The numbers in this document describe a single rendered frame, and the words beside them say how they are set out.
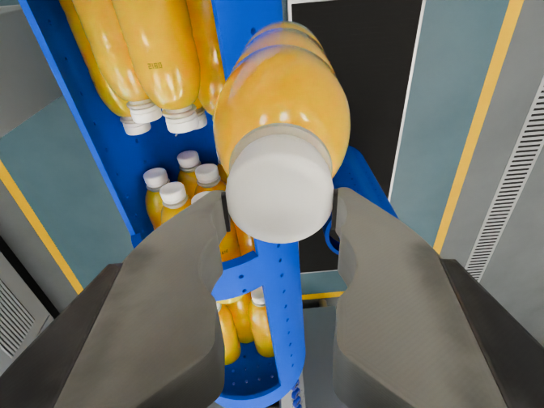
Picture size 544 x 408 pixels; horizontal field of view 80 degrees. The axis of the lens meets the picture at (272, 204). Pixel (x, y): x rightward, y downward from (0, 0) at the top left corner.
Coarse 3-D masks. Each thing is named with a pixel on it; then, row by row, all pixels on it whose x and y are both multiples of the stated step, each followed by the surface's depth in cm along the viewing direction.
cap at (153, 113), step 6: (150, 108) 42; (156, 108) 43; (132, 114) 43; (138, 114) 42; (144, 114) 42; (150, 114) 43; (156, 114) 43; (138, 120) 43; (144, 120) 43; (150, 120) 43
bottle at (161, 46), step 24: (120, 0) 30; (144, 0) 30; (168, 0) 31; (120, 24) 32; (144, 24) 31; (168, 24) 32; (144, 48) 32; (168, 48) 33; (192, 48) 35; (144, 72) 34; (168, 72) 34; (192, 72) 35; (168, 96) 36; (192, 96) 37
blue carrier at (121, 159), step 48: (48, 0) 39; (240, 0) 30; (48, 48) 37; (240, 48) 32; (96, 96) 47; (96, 144) 46; (144, 144) 58; (192, 144) 64; (144, 192) 60; (240, 288) 49; (288, 288) 58; (288, 336) 65; (240, 384) 78; (288, 384) 74
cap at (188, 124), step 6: (192, 114) 39; (168, 120) 39; (174, 120) 39; (180, 120) 39; (186, 120) 39; (192, 120) 39; (168, 126) 40; (174, 126) 39; (180, 126) 39; (186, 126) 39; (192, 126) 40; (174, 132) 40; (180, 132) 39; (186, 132) 40
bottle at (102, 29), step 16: (80, 0) 34; (96, 0) 33; (80, 16) 35; (96, 16) 34; (112, 16) 34; (96, 32) 35; (112, 32) 35; (96, 48) 36; (112, 48) 36; (112, 64) 37; (128, 64) 37; (112, 80) 38; (128, 80) 38; (128, 96) 40; (144, 96) 41
